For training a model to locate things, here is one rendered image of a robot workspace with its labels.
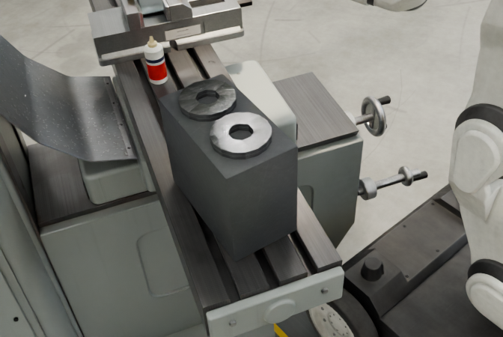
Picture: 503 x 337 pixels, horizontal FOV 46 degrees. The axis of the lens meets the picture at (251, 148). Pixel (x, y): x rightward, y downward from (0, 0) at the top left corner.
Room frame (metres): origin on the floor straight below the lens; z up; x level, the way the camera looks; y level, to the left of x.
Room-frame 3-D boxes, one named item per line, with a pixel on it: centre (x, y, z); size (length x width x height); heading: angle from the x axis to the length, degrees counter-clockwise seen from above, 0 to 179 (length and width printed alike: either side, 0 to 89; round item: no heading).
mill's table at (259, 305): (1.09, 0.16, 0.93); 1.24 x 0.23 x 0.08; 18
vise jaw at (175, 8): (1.26, 0.16, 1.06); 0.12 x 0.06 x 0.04; 16
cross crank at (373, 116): (1.25, -0.31, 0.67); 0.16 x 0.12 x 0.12; 108
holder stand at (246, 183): (0.69, 0.04, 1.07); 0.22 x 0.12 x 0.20; 29
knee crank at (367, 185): (1.12, -0.38, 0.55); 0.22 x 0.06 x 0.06; 108
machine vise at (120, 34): (1.25, 0.19, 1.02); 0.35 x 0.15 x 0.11; 106
